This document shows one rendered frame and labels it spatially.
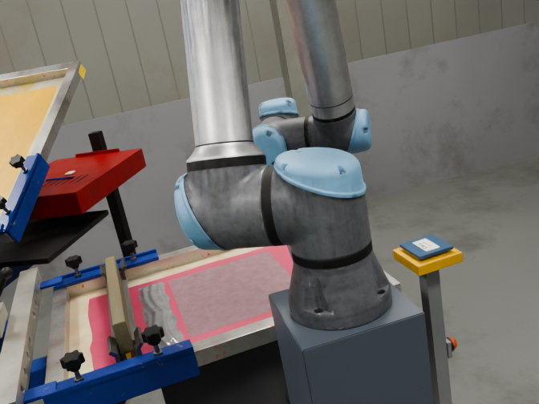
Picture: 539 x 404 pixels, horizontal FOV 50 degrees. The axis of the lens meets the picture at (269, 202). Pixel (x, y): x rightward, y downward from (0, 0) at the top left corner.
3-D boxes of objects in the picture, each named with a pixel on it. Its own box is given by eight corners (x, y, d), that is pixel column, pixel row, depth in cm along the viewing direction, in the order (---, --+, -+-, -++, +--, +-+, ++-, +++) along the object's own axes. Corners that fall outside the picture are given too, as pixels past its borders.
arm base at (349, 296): (410, 310, 81) (403, 245, 78) (309, 342, 78) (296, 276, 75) (366, 269, 95) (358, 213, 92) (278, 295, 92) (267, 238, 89)
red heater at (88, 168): (62, 179, 287) (54, 156, 284) (147, 169, 276) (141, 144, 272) (-19, 228, 232) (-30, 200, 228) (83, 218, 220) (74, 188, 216)
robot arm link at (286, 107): (251, 108, 111) (261, 98, 119) (261, 163, 115) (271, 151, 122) (290, 103, 109) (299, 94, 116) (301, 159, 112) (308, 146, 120)
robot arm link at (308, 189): (369, 258, 77) (355, 159, 72) (271, 264, 80) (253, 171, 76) (375, 222, 87) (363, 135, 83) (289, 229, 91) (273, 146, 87)
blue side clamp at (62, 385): (196, 362, 126) (188, 334, 123) (200, 374, 121) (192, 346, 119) (53, 410, 119) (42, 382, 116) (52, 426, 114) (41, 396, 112)
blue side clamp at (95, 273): (160, 268, 177) (155, 248, 174) (163, 275, 172) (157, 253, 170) (59, 299, 170) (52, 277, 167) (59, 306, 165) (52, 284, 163)
